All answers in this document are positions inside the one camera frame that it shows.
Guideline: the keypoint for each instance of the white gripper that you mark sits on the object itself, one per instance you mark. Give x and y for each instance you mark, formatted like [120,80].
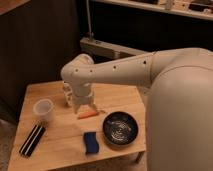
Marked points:
[82,96]

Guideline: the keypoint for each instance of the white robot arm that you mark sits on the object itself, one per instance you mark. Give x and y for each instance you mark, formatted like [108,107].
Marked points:
[179,109]

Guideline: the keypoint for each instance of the black ceramic bowl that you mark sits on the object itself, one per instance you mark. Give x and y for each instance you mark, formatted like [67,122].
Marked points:
[120,128]

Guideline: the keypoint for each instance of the orange carrot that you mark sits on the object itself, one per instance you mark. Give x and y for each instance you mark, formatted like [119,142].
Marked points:
[87,115]

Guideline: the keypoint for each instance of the small white figurine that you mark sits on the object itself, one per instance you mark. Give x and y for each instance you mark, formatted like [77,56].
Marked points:
[68,94]

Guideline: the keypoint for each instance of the blue sponge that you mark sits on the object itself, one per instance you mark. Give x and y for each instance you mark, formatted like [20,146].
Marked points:
[91,143]

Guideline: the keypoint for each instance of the wooden table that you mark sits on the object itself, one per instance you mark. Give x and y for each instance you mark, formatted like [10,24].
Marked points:
[62,144]

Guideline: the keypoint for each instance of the black striped rectangular case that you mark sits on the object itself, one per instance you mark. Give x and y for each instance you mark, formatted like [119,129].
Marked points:
[32,140]

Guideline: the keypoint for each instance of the vertical metal pole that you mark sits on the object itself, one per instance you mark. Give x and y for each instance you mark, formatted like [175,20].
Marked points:
[90,32]

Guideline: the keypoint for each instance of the long grey metal rail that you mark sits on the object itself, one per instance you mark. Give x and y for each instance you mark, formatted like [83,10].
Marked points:
[108,50]

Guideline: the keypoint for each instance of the wooden wall shelf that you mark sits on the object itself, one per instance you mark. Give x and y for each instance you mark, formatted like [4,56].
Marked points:
[185,8]

